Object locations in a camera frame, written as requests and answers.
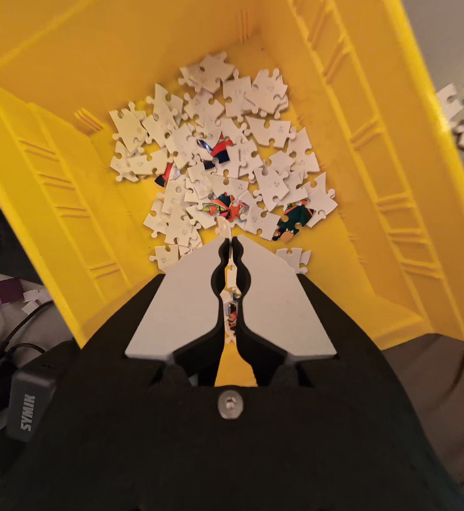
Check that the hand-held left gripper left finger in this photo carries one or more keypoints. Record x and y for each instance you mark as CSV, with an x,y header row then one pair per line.
x,y
184,303

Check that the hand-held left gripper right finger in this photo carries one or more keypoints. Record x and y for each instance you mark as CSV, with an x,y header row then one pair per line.
x,y
284,307

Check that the pile of puzzle pieces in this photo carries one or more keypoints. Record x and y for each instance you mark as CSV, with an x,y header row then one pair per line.
x,y
264,95

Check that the yellow plastic bin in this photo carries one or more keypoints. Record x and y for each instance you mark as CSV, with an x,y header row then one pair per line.
x,y
96,60

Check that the torn white paper strip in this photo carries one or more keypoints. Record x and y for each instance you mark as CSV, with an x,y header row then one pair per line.
x,y
32,295

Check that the person's beige trousers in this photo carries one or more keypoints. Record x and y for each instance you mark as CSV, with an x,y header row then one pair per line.
x,y
435,399

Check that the black power adapter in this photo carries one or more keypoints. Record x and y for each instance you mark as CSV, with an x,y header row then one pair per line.
x,y
28,399

